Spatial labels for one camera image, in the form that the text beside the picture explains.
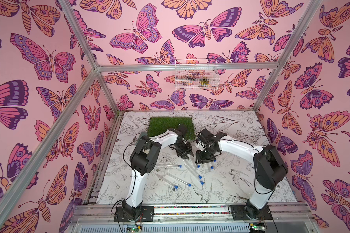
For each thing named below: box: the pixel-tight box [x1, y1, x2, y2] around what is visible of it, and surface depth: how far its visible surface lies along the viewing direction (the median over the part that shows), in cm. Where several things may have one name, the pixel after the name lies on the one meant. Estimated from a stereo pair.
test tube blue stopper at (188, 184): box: [166, 172, 192, 187], surface depth 87 cm
